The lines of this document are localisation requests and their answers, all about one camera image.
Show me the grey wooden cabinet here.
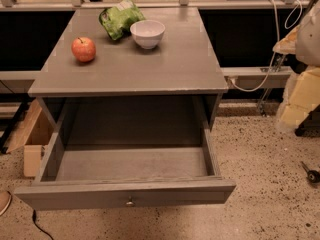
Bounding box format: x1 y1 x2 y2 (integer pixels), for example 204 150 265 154
29 8 227 131

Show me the green chip bag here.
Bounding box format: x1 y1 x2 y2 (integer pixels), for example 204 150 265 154
99 0 145 41

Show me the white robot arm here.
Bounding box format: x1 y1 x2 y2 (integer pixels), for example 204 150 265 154
273 1 320 132

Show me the open grey top drawer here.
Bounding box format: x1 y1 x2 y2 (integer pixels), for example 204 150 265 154
15 96 235 210

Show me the round floor object at left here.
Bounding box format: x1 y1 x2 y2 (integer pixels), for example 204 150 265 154
0 191 12 216

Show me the red apple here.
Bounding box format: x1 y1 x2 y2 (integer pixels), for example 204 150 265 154
71 37 96 63

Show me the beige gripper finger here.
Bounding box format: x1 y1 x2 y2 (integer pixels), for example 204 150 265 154
276 66 320 131
273 25 299 55

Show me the black cable on floor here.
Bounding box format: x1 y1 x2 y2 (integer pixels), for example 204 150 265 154
31 209 55 240

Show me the round metal drawer knob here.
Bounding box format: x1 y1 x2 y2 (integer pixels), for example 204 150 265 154
125 196 135 207

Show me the black caster wheel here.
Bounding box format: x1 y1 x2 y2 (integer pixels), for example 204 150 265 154
301 162 320 183

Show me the white cable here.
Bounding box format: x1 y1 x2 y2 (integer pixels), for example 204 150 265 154
229 0 304 93

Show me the wooden box on floor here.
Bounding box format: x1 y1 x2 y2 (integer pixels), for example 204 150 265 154
7 100 53 177

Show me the white ceramic bowl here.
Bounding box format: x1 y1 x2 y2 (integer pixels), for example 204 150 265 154
130 20 165 49

